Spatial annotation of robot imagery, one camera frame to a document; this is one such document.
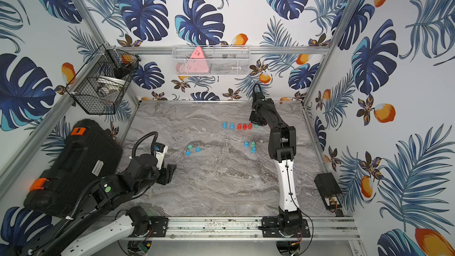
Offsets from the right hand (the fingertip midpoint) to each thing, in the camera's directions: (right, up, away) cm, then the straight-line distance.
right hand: (257, 121), depth 108 cm
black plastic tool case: (-76, -13, -33) cm, 84 cm away
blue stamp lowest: (-20, -2, 0) cm, 20 cm away
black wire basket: (-75, +17, -28) cm, 82 cm away
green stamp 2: (-4, -13, -8) cm, 16 cm away
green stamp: (0, -3, 0) cm, 3 cm away
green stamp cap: (-39, -14, -8) cm, 42 cm away
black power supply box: (+27, -30, -29) cm, 50 cm away
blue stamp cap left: (-40, -17, -10) cm, 45 cm away
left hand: (-41, -17, -36) cm, 57 cm away
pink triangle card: (-34, +30, -18) cm, 48 cm away
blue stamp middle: (-4, -15, -11) cm, 20 cm away
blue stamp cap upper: (-35, -15, -9) cm, 39 cm away
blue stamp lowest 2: (-16, -3, -1) cm, 16 cm away
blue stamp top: (-8, -12, -10) cm, 18 cm away
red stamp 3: (-5, -2, -1) cm, 5 cm away
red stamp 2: (-8, -3, -1) cm, 9 cm away
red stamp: (-11, -3, -1) cm, 12 cm away
